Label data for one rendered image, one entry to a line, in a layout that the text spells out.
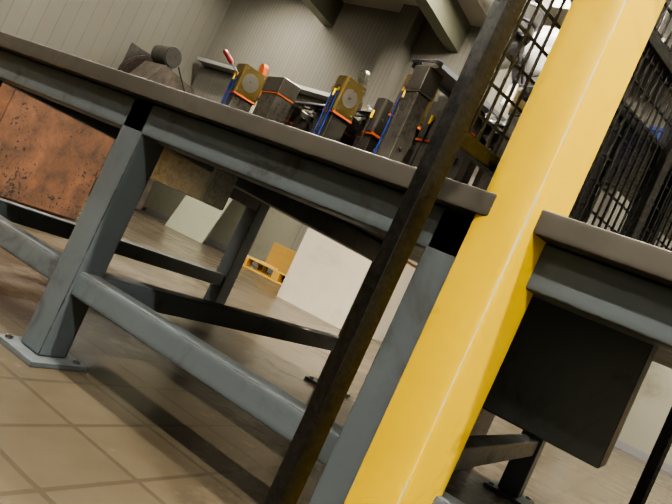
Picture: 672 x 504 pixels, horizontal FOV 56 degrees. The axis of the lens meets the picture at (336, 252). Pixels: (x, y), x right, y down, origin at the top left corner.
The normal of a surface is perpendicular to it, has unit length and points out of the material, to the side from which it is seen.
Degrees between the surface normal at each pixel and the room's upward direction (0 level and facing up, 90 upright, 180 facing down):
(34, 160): 90
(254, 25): 90
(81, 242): 90
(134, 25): 90
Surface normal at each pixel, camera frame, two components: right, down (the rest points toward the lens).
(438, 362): -0.69, -0.33
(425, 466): 0.58, 0.25
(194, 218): -0.34, -0.46
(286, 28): -0.47, -0.24
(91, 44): 0.78, 0.35
